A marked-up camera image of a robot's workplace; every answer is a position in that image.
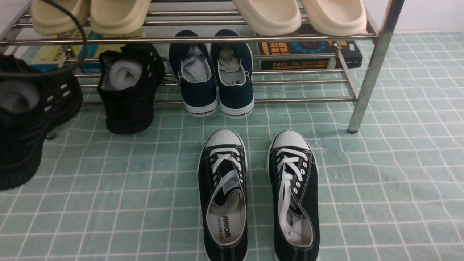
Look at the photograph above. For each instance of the black mesh sneaker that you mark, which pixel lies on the black mesh sneaker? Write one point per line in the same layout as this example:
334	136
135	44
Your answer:
30	110
127	86

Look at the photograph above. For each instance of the beige slipper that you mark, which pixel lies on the beige slipper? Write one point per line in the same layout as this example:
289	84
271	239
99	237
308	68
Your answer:
48	20
118	17

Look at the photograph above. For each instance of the far right cream slipper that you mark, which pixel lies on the far right cream slipper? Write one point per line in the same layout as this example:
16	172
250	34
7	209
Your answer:
336	17

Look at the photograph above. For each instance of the left black canvas sneaker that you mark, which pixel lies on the left black canvas sneaker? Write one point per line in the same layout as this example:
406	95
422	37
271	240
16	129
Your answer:
222	183

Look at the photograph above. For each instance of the left navy slip-on shoe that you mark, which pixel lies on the left navy slip-on shoe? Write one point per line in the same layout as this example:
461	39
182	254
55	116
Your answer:
192	68

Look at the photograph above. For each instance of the black box orange text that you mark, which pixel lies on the black box orange text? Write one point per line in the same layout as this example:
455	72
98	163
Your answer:
306	55

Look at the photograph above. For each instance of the navy slip-on shoe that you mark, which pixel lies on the navy slip-on shoe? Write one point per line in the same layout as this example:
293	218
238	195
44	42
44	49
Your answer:
192	68
233	66

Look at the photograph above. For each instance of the right navy slip-on shoe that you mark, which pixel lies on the right navy slip-on shoe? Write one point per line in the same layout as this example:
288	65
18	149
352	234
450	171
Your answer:
233	66

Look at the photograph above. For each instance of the black canvas sneaker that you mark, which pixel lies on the black canvas sneaker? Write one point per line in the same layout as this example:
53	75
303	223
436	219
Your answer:
222	183
293	174

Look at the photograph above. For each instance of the far left beige slipper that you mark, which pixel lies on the far left beige slipper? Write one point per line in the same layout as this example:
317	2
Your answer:
48	20

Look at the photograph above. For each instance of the steel shoe rack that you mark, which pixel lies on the steel shoe rack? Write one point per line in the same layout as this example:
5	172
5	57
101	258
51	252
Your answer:
359	96

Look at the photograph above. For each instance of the cream slipper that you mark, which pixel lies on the cream slipper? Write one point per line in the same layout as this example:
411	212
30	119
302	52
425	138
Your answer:
270	17
336	17

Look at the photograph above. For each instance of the right black canvas sneaker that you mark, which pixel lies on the right black canvas sneaker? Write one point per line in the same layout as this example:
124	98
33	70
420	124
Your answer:
293	174

